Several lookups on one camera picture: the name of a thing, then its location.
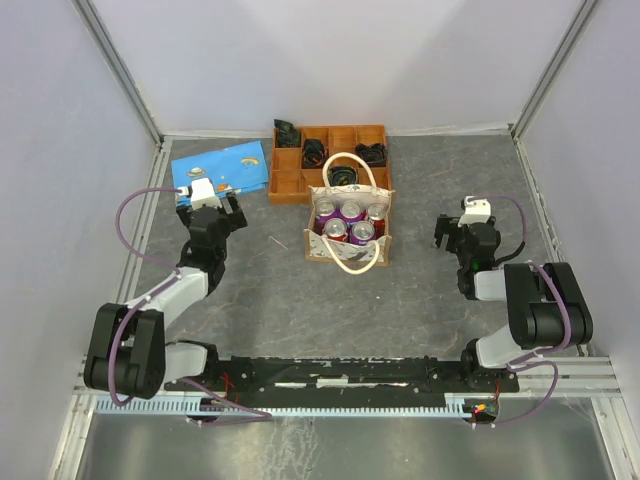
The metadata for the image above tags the red soda can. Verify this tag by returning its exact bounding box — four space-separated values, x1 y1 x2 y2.
323 218 349 242
366 203 387 238

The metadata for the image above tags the purple soda can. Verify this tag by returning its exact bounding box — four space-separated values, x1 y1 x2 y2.
338 200 365 225
314 198 338 225
349 220 376 246

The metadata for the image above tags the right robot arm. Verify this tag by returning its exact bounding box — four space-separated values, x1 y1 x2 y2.
434 214 594 391

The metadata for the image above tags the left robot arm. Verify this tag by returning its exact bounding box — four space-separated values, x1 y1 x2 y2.
83 193 247 406

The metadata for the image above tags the canvas tote bag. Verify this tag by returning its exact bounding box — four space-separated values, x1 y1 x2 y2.
303 152 395 276

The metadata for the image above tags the blue space-print cloth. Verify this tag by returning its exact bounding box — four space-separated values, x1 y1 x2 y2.
171 141 269 198

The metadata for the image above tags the wooden compartment tray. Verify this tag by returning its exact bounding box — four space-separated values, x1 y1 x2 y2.
268 124 391 204

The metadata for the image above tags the rolled dark tie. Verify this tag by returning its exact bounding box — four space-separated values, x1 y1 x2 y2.
302 138 328 168

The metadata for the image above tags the rolled green-pattern tie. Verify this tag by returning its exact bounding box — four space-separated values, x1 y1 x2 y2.
327 165 359 187

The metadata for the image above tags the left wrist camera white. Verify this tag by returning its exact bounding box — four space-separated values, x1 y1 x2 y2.
176 177 222 210

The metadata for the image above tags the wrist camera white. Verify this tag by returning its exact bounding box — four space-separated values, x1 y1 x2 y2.
176 177 222 210
458 196 492 227

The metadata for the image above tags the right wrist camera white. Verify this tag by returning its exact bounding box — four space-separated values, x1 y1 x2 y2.
458 196 492 227

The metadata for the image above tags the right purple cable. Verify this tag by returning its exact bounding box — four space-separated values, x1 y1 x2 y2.
464 193 576 429

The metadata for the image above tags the purple cable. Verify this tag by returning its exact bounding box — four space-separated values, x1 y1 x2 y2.
464 193 576 429
110 186 274 427

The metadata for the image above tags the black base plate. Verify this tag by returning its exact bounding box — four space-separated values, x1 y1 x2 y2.
194 356 519 409

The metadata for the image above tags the aluminium frame rail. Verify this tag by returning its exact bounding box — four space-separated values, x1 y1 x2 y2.
74 354 623 399

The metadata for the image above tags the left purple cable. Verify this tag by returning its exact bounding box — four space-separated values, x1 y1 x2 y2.
110 186 274 427

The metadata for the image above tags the blue cable duct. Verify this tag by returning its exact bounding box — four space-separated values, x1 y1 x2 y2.
94 392 499 416

